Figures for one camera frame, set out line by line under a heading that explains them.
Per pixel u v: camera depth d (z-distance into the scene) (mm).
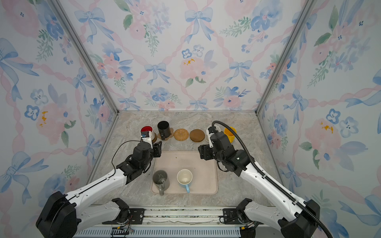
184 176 852
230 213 738
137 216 743
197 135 1065
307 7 689
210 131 653
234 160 510
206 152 646
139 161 609
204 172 876
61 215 397
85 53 859
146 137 702
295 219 381
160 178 833
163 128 982
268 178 445
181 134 1065
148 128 994
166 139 1019
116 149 998
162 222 735
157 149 720
